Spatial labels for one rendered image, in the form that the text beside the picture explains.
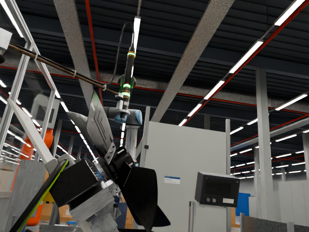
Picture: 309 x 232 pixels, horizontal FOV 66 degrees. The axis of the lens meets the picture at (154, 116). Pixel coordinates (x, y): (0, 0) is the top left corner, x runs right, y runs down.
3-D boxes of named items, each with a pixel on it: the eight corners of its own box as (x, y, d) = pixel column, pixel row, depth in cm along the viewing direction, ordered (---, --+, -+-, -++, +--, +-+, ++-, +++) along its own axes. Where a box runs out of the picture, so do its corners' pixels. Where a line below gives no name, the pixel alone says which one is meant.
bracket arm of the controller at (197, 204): (190, 206, 151) (191, 201, 152) (189, 206, 154) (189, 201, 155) (225, 209, 155) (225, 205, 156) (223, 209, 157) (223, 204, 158)
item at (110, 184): (113, 196, 77) (107, 186, 76) (110, 192, 83) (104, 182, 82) (120, 192, 78) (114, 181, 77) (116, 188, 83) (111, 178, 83)
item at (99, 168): (109, 188, 97) (113, 185, 97) (91, 159, 99) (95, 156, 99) (108, 188, 110) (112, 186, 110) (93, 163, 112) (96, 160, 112)
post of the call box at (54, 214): (48, 224, 133) (53, 201, 137) (49, 224, 136) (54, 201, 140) (54, 225, 133) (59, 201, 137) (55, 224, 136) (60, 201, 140)
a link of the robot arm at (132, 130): (120, 176, 194) (126, 109, 198) (138, 177, 192) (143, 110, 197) (116, 178, 182) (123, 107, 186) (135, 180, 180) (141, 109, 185)
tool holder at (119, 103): (118, 109, 118) (121, 91, 121) (110, 111, 123) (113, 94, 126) (132, 114, 124) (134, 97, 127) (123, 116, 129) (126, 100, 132)
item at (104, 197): (77, 226, 71) (68, 212, 71) (76, 215, 80) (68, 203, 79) (115, 199, 76) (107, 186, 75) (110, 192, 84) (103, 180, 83)
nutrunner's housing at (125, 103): (121, 116, 121) (132, 40, 136) (117, 117, 124) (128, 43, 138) (127, 118, 124) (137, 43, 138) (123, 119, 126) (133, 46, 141)
